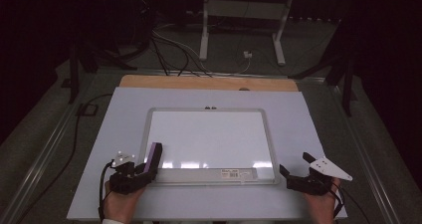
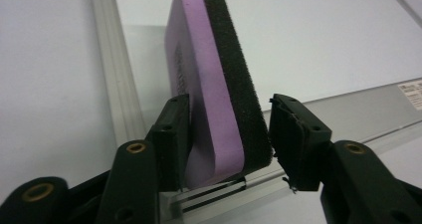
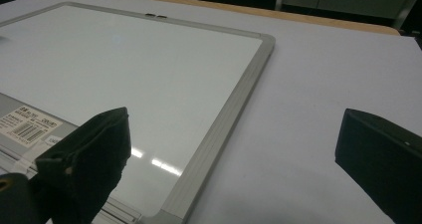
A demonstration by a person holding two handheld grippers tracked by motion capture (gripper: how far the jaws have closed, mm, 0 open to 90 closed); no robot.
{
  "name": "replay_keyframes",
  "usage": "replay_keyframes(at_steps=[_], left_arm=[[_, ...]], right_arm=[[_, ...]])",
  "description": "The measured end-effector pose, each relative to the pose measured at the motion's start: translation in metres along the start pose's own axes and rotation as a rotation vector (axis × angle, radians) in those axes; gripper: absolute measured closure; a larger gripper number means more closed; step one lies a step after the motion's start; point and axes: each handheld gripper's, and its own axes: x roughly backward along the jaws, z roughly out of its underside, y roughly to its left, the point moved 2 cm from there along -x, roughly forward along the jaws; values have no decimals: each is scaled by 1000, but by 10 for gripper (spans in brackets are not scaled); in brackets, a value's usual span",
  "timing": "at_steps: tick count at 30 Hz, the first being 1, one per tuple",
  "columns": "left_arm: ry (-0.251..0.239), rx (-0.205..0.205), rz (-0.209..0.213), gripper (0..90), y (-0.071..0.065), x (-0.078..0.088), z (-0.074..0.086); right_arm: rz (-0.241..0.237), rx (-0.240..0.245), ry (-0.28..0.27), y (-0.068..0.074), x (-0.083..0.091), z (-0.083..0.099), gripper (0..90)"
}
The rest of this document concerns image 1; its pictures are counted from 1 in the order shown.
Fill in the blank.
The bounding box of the white floor cable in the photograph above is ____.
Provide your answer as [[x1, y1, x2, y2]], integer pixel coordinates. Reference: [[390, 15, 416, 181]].
[[152, 29, 252, 77]]

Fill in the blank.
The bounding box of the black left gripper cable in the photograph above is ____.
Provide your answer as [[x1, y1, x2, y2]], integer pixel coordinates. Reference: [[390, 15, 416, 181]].
[[98, 160, 115, 222]]

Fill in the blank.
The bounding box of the person's left hand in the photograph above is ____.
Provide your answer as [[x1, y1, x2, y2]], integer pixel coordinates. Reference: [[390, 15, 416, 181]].
[[103, 180, 147, 224]]

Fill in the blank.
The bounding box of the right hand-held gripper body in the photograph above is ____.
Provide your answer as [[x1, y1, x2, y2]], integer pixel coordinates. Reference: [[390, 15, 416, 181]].
[[286, 155, 353, 196]]

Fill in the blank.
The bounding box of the bundle of black floor cables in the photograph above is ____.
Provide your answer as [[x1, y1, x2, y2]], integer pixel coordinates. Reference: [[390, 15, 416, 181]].
[[150, 34, 213, 78]]

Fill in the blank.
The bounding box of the long black floor cable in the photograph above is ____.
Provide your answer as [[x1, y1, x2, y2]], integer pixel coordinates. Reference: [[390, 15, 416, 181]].
[[14, 93, 113, 224]]

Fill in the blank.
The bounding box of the black tripod stand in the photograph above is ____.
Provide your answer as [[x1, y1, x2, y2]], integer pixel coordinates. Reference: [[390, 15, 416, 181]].
[[288, 18, 358, 117], [61, 41, 138, 105]]

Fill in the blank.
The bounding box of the dark equipment with red light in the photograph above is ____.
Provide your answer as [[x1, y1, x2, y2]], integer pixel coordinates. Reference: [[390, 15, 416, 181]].
[[132, 0, 157, 53]]

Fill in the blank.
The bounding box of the black square floor plate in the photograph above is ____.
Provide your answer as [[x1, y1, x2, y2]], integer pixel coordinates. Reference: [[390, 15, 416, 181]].
[[76, 103, 100, 117]]

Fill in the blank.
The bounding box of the whiteboard with metal frame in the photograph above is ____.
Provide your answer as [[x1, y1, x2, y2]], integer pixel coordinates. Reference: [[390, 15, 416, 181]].
[[138, 107, 281, 186]]

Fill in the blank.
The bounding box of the white metal stand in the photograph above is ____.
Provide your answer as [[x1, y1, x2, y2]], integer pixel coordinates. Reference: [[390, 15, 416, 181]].
[[198, 0, 297, 67]]

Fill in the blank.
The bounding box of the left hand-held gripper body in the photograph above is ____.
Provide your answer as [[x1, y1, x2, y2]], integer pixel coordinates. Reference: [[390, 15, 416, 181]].
[[108, 150, 147, 195]]

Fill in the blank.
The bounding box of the white table cover sheet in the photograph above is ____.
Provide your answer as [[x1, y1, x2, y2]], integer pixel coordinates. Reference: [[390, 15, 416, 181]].
[[66, 86, 348, 222]]

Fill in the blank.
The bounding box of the metal floor rail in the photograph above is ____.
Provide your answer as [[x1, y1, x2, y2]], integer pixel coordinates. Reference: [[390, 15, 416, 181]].
[[326, 81, 403, 224], [0, 81, 93, 224]]

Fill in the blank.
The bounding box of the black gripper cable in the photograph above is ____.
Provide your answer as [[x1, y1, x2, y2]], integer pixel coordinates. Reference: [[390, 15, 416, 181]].
[[98, 160, 115, 222], [330, 180, 370, 224]]

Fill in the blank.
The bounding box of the person's right hand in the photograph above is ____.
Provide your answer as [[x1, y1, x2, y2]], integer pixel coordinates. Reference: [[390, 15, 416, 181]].
[[303, 178, 342, 224]]

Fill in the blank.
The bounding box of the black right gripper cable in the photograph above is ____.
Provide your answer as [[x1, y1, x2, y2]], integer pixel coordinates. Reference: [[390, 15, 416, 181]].
[[330, 180, 370, 224]]

